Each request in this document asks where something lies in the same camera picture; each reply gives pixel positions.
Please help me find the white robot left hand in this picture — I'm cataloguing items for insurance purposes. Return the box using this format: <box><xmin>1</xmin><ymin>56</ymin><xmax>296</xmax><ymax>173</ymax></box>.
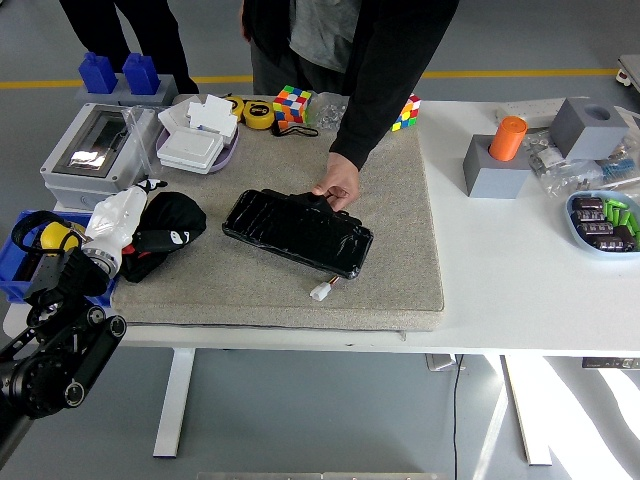
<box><xmin>82</xmin><ymin>178</ymin><xmax>192</xmax><ymax>257</ymax></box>

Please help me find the person's left hand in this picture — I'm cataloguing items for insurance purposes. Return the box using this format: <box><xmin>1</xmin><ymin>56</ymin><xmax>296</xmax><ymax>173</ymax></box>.
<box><xmin>311</xmin><ymin>152</ymin><xmax>362</xmax><ymax>213</ymax></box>

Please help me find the table height control panel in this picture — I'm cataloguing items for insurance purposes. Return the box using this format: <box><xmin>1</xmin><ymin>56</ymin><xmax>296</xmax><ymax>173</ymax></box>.
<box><xmin>581</xmin><ymin>357</ymin><xmax>640</xmax><ymax>371</ymax></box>

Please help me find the yellow lemon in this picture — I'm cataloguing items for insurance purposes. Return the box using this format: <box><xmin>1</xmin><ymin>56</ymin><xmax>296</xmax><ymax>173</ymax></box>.
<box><xmin>39</xmin><ymin>222</ymin><xmax>81</xmax><ymax>251</ymax></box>

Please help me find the clear bag of screws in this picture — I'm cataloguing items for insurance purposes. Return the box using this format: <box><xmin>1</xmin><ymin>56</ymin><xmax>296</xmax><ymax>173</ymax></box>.
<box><xmin>305</xmin><ymin>91</ymin><xmax>350</xmax><ymax>132</ymax></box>

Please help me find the grey-brown mat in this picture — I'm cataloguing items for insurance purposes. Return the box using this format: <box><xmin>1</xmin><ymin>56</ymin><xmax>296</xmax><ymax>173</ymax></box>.
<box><xmin>110</xmin><ymin>93</ymin><xmax>446</xmax><ymax>332</ymax></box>

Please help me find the multicolour puzzle cube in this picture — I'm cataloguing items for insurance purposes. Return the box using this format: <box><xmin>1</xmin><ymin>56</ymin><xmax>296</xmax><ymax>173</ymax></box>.
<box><xmin>272</xmin><ymin>84</ymin><xmax>313</xmax><ymax>125</ymax></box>
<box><xmin>390</xmin><ymin>93</ymin><xmax>422</xmax><ymax>134</ymax></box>

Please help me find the blue plastic bin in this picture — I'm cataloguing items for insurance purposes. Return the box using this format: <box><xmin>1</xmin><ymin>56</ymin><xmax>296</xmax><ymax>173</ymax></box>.
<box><xmin>0</xmin><ymin>209</ymin><xmax>119</xmax><ymax>307</ymax></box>

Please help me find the purple tray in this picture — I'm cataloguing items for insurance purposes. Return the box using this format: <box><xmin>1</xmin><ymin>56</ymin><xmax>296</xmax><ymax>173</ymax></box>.
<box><xmin>155</xmin><ymin>122</ymin><xmax>240</xmax><ymax>175</ymax></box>

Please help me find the grey block base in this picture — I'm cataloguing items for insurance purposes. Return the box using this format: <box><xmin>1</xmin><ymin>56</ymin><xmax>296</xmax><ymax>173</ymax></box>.
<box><xmin>74</xmin><ymin>73</ymin><xmax>180</xmax><ymax>107</ymax></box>

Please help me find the white folded cardboard box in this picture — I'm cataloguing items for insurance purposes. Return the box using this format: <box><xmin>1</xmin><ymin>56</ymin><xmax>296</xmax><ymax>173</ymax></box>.
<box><xmin>158</xmin><ymin>94</ymin><xmax>239</xmax><ymax>142</ymax></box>

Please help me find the blue plastic block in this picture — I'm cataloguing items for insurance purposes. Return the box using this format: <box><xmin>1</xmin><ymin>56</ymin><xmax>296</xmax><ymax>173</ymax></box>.
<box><xmin>78</xmin><ymin>51</ymin><xmax>118</xmax><ymax>95</ymax></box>
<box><xmin>122</xmin><ymin>52</ymin><xmax>161</xmax><ymax>96</ymax></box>

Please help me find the grey block holder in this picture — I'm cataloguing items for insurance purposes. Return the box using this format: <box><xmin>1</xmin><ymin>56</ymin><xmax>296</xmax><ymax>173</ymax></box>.
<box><xmin>462</xmin><ymin>133</ymin><xmax>534</xmax><ymax>200</ymax></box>

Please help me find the orange cylinder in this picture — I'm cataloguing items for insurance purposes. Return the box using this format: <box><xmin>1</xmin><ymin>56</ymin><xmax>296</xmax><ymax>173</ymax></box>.
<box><xmin>488</xmin><ymin>115</ymin><xmax>529</xmax><ymax>162</ymax></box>

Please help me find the person in background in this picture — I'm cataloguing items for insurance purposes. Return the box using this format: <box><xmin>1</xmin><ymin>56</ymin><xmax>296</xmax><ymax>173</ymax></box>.
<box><xmin>58</xmin><ymin>0</ymin><xmax>200</xmax><ymax>95</ymax></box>

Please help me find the white table leg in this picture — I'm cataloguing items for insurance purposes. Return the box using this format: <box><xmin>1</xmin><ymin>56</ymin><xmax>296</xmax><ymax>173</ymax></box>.
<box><xmin>152</xmin><ymin>348</ymin><xmax>196</xmax><ymax>459</ymax></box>
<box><xmin>501</xmin><ymin>354</ymin><xmax>554</xmax><ymax>466</ymax></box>

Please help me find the white perforated strip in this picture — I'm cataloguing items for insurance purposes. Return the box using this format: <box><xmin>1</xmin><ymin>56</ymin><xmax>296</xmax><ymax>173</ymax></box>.
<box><xmin>494</xmin><ymin>98</ymin><xmax>569</xmax><ymax>124</ymax></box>

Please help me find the clear bag of metal parts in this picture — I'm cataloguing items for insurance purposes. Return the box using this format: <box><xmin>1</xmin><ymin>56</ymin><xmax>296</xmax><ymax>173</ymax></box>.
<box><xmin>522</xmin><ymin>129</ymin><xmax>566</xmax><ymax>176</ymax></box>

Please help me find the grey box under table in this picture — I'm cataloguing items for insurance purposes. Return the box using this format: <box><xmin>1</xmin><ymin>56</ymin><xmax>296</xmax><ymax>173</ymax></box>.
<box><xmin>425</xmin><ymin>353</ymin><xmax>467</xmax><ymax>372</ymax></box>

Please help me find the large clear plastic bag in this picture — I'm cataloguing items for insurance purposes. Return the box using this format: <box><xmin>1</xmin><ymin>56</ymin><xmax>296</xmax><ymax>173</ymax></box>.
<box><xmin>537</xmin><ymin>157</ymin><xmax>606</xmax><ymax>199</ymax></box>

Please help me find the light blue bowl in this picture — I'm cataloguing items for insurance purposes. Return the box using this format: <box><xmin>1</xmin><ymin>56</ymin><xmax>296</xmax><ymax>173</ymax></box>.
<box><xmin>564</xmin><ymin>189</ymin><xmax>640</xmax><ymax>261</ymax></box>

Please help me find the grey block with round hole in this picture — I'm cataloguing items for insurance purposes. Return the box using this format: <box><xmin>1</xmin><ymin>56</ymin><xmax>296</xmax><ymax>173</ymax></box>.
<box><xmin>549</xmin><ymin>97</ymin><xmax>630</xmax><ymax>161</ymax></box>

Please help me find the clear bag of blue resistors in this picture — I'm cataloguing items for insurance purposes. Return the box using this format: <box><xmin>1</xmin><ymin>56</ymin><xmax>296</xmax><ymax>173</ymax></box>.
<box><xmin>597</xmin><ymin>144</ymin><xmax>640</xmax><ymax>187</ymax></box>

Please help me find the black wrist strap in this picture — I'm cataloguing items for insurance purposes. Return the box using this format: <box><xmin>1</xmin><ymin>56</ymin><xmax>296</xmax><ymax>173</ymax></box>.
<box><xmin>271</xmin><ymin>123</ymin><xmax>320</xmax><ymax>139</ymax></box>

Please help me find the grey electrical enclosure box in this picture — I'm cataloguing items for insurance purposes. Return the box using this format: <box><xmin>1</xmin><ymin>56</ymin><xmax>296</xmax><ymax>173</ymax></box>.
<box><xmin>39</xmin><ymin>102</ymin><xmax>164</xmax><ymax>209</ymax></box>

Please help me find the white switch box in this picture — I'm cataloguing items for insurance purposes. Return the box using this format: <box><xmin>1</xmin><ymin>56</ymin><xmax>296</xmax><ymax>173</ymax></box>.
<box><xmin>157</xmin><ymin>125</ymin><xmax>225</xmax><ymax>175</ymax></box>

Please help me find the white connector with wires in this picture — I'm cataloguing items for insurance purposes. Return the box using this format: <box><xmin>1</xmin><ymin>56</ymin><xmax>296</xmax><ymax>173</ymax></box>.
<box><xmin>309</xmin><ymin>273</ymin><xmax>344</xmax><ymax>302</ymax></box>

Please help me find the black hanging cable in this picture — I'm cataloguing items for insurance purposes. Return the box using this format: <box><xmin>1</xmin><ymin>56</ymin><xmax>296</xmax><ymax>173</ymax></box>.
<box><xmin>451</xmin><ymin>354</ymin><xmax>461</xmax><ymax>480</ymax></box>

